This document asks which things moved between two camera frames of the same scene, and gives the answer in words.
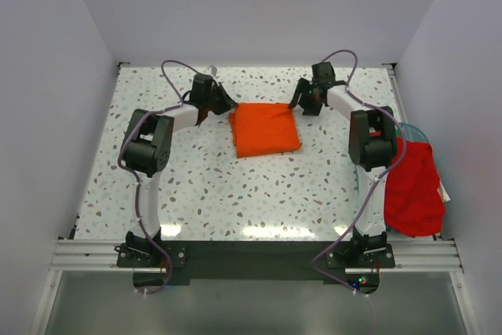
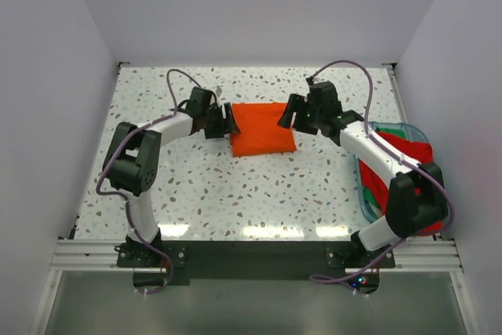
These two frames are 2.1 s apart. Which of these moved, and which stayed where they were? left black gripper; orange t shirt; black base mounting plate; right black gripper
Moved: left black gripper; right black gripper
Stayed: black base mounting plate; orange t shirt
